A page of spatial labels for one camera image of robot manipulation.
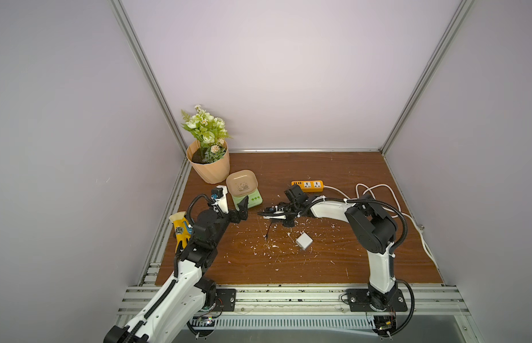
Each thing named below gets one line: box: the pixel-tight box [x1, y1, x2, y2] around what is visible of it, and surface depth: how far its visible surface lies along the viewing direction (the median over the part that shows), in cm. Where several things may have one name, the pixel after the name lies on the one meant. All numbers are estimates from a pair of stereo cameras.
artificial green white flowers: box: [180, 104, 233, 163], surface depth 95 cm
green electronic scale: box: [231, 188, 264, 211], surface depth 101 cm
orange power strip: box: [291, 180, 325, 193], surface depth 105 cm
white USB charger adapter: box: [296, 232, 314, 251], surface depth 87 cm
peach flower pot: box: [185, 140, 231, 185], surface depth 99 cm
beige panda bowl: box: [225, 170, 259, 197], surface depth 105 cm
